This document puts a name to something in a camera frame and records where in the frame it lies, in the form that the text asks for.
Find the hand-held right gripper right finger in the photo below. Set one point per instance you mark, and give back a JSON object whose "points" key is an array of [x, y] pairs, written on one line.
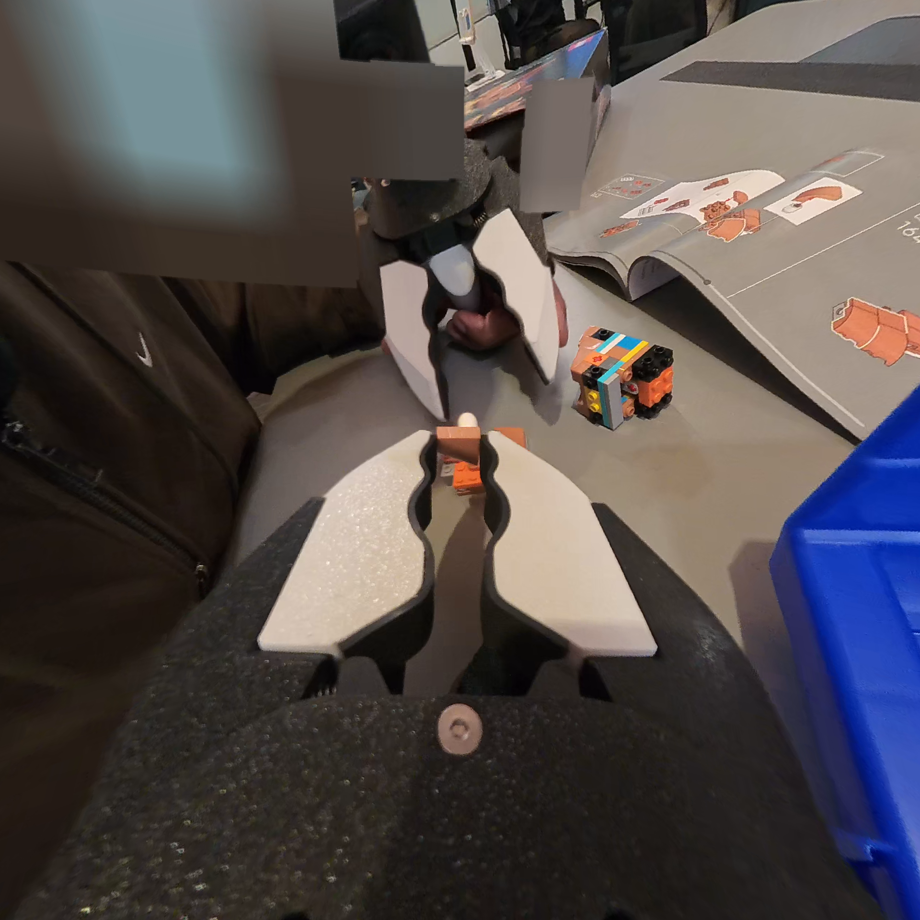
{"points": [[568, 568]]}

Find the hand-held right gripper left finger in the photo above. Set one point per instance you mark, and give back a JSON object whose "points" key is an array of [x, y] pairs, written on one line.
{"points": [[345, 560]]}

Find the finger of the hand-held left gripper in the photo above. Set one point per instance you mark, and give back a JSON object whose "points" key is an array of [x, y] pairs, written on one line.
{"points": [[410, 323], [521, 287]]}

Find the brown round brick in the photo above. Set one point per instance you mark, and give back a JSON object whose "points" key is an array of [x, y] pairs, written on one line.
{"points": [[458, 445]]}

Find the brown brick plate assembly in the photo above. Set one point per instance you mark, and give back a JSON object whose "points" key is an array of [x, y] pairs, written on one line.
{"points": [[467, 480]]}

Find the small colourful brick model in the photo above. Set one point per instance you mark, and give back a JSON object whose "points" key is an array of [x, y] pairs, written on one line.
{"points": [[622, 377]]}

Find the blue plastic bin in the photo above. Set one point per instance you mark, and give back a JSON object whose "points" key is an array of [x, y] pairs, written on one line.
{"points": [[862, 647]]}

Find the person's left forearm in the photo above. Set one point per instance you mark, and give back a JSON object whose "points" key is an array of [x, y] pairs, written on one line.
{"points": [[302, 330]]}

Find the person's left hand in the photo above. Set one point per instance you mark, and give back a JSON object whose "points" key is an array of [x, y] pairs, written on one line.
{"points": [[485, 327]]}

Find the instruction booklet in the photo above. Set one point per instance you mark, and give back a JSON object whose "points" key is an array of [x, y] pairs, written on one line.
{"points": [[790, 287]]}

